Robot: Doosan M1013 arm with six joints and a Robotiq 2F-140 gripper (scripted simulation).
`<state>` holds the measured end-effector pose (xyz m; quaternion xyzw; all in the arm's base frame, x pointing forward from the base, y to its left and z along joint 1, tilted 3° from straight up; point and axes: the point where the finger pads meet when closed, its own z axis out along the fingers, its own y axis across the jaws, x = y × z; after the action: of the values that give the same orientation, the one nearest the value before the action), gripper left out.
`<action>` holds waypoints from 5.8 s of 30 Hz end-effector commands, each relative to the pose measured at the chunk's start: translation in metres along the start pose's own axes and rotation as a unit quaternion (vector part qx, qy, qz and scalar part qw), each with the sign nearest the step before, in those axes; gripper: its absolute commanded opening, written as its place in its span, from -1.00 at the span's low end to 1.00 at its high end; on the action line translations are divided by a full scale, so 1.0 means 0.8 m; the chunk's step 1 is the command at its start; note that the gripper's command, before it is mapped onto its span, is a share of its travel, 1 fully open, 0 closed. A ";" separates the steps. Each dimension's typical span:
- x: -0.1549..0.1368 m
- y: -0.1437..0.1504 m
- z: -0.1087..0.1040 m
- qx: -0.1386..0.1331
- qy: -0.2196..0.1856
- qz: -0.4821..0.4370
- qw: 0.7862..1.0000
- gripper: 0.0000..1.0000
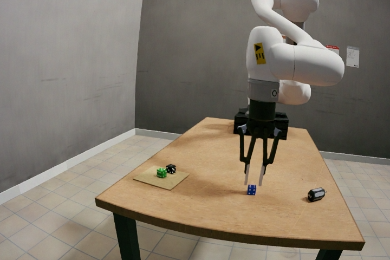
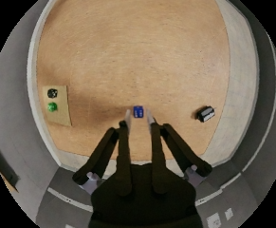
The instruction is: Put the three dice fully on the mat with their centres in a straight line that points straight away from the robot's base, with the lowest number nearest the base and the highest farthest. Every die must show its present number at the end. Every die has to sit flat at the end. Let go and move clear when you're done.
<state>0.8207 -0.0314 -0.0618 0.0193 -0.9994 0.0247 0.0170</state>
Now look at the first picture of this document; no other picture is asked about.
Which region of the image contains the beige square mat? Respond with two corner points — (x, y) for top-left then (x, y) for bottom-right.
(133, 165), (190, 191)

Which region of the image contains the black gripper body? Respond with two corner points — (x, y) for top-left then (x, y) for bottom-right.
(246, 99), (276, 139)

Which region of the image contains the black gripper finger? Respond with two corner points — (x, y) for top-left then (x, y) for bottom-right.
(258, 127), (283, 186)
(237, 124), (259, 185)

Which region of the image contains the blue die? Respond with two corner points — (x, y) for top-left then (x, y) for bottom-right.
(247, 185), (256, 195)

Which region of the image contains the black die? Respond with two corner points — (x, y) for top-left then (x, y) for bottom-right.
(166, 164), (176, 174)

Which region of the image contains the green die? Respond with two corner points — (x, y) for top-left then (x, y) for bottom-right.
(157, 168), (167, 178)

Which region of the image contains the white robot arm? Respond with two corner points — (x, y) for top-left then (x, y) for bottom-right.
(239, 0), (345, 116)

